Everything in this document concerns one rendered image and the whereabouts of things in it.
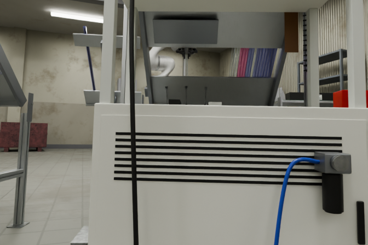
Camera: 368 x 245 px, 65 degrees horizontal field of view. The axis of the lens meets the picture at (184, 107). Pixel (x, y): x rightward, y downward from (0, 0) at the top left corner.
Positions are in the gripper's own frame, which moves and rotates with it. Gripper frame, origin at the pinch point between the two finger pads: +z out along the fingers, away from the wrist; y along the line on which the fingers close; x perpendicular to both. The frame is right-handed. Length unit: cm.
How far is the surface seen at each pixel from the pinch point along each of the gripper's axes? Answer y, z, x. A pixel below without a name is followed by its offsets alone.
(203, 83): 9.4, 4.0, 15.2
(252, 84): 35.9, 4.0, 15.1
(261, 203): 21, 97, -1
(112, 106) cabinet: -16, 83, -19
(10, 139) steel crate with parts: -417, -359, 357
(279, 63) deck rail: 47.0, 9.0, 0.5
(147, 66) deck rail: -19.6, 9.9, 2.9
